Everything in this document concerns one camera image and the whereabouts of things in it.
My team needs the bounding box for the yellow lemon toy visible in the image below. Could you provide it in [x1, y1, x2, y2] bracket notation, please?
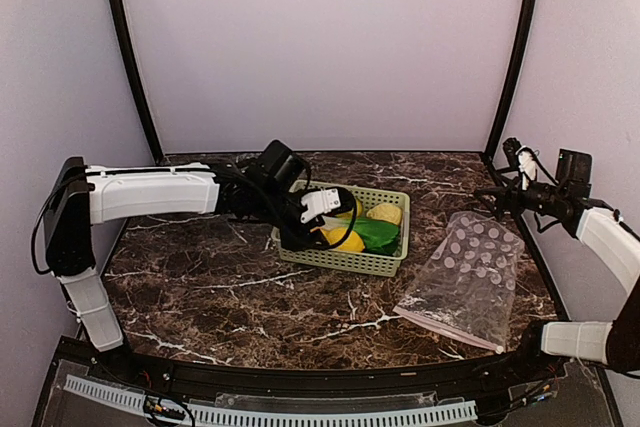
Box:
[322, 227, 366, 253]

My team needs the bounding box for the green bok choy toy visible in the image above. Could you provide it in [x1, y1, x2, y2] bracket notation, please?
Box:
[353, 218, 400, 256]

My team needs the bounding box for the clear zip top bag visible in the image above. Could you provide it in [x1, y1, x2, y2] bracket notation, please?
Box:
[393, 211, 525, 354]

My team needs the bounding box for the green plastic basket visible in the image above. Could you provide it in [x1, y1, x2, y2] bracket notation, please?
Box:
[271, 185, 410, 277]

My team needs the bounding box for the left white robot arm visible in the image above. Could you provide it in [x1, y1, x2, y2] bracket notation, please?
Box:
[30, 153, 357, 383]

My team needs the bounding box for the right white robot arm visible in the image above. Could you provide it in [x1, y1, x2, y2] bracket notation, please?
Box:
[474, 180, 639, 381]

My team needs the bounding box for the pale yellow bumpy fruit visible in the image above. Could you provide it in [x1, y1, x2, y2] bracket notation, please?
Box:
[366, 203, 403, 226]

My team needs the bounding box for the small circuit board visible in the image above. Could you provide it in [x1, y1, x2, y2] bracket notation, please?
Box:
[143, 397, 187, 421]

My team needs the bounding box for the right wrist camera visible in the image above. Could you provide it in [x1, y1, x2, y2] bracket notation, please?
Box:
[556, 149, 593, 184]

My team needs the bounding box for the black front rail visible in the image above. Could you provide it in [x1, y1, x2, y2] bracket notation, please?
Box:
[55, 336, 579, 399]

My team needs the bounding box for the right black frame post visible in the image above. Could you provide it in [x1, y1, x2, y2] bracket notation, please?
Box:
[483, 0, 537, 163]

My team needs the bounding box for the black frame post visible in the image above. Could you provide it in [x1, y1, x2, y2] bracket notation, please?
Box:
[108, 0, 165, 164]
[483, 0, 537, 163]

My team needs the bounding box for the white slotted cable duct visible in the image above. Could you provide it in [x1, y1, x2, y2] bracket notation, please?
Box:
[63, 374, 478, 426]

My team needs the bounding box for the left black frame post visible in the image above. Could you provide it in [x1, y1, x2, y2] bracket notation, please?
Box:
[108, 0, 165, 164]

